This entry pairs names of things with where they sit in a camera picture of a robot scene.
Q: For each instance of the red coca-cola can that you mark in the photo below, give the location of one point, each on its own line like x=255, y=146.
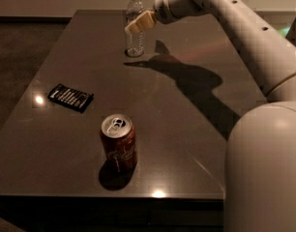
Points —
x=118, y=138

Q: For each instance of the clear plastic water bottle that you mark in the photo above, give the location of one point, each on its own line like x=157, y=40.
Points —
x=134, y=41

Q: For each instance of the dark cabinet drawers under table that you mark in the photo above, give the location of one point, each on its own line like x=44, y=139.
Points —
x=104, y=214

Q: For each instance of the grey-white gripper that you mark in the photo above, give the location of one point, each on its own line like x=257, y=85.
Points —
x=164, y=10

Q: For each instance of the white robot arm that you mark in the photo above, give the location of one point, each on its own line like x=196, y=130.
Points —
x=260, y=158

